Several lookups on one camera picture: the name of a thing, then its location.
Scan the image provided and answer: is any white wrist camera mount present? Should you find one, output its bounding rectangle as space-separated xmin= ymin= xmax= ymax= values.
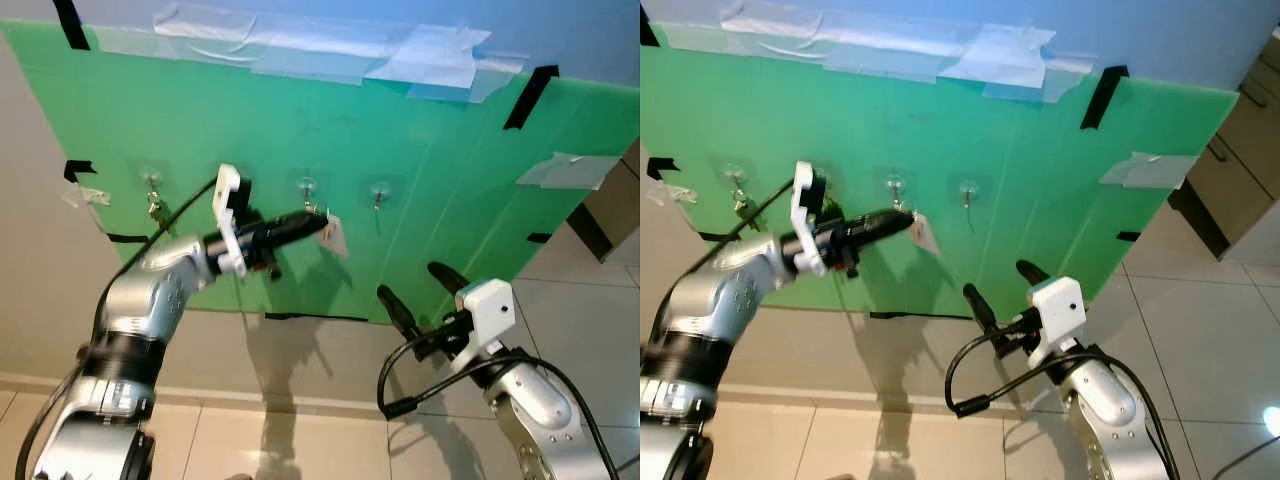
xmin=212 ymin=165 xmax=251 ymax=279
xmin=1028 ymin=277 xmax=1089 ymax=369
xmin=452 ymin=280 xmax=516 ymax=373
xmin=790 ymin=160 xmax=829 ymax=279

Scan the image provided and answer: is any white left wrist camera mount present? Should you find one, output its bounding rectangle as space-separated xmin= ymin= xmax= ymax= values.
xmin=212 ymin=165 xmax=251 ymax=279
xmin=790 ymin=160 xmax=829 ymax=279

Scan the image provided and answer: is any wide whitish tape patch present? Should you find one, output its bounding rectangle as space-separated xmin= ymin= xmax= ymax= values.
xmin=365 ymin=25 xmax=531 ymax=103
xmin=940 ymin=22 xmax=1096 ymax=103

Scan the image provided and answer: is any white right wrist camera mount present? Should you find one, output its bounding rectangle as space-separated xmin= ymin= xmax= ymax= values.
xmin=452 ymin=280 xmax=516 ymax=373
xmin=1028 ymin=277 xmax=1089 ymax=369

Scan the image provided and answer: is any long clear tape strip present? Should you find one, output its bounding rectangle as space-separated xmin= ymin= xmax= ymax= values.
xmin=95 ymin=3 xmax=421 ymax=86
xmin=660 ymin=0 xmax=991 ymax=83

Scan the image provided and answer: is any dark brown cabinet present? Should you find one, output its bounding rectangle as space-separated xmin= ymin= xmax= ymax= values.
xmin=575 ymin=140 xmax=641 ymax=263
xmin=1168 ymin=30 xmax=1280 ymax=261

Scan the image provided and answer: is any long black tape strip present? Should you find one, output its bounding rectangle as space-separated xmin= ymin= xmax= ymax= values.
xmin=503 ymin=65 xmax=561 ymax=131
xmin=1080 ymin=65 xmax=1131 ymax=131

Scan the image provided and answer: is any key bunch with white keychain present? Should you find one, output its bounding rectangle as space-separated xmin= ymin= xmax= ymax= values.
xmin=315 ymin=205 xmax=349 ymax=259
xmin=905 ymin=205 xmax=942 ymax=256

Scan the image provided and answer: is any clear tape patch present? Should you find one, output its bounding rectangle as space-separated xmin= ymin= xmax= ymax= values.
xmin=1100 ymin=152 xmax=1201 ymax=189
xmin=517 ymin=153 xmax=621 ymax=191

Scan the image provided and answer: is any green plastic board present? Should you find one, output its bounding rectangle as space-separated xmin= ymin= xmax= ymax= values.
xmin=640 ymin=22 xmax=1241 ymax=321
xmin=0 ymin=20 xmax=641 ymax=326

